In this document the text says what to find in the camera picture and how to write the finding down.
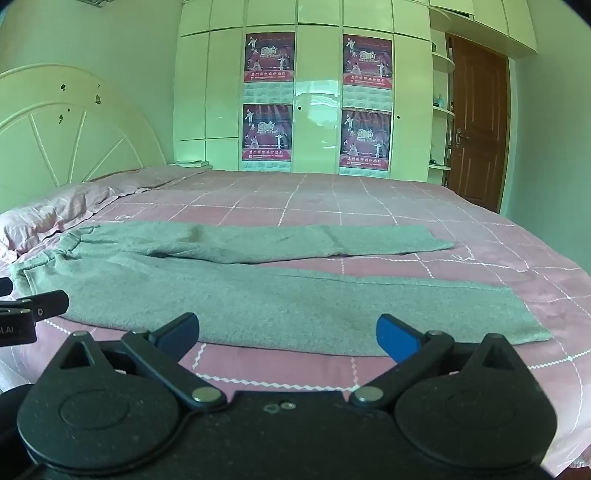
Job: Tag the brown wooden door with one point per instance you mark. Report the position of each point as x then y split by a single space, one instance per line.
478 124

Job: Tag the white wooden headboard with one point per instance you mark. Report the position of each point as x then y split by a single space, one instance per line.
69 138

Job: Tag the red wall calendar poster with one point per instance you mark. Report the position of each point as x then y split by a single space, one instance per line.
269 57
365 138
368 62
268 137

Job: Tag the pink pillow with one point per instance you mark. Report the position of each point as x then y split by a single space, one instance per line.
51 217

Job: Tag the white overhead cabinet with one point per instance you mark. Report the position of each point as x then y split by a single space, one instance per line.
489 23

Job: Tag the pink checked bedspread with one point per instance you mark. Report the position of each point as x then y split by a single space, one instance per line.
323 203

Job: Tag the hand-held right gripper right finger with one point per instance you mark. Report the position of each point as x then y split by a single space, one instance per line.
396 339

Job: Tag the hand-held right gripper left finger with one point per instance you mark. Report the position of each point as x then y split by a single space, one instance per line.
181 333

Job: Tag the white glossy wardrobe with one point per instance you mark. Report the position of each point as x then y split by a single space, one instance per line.
318 106

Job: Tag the stack of books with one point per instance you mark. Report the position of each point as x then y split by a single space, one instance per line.
194 163

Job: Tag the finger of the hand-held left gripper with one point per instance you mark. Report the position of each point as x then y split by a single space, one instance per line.
46 304

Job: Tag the grey pants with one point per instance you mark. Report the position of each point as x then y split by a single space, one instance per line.
277 300

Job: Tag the white corner shelves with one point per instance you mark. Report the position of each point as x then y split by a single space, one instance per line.
441 110

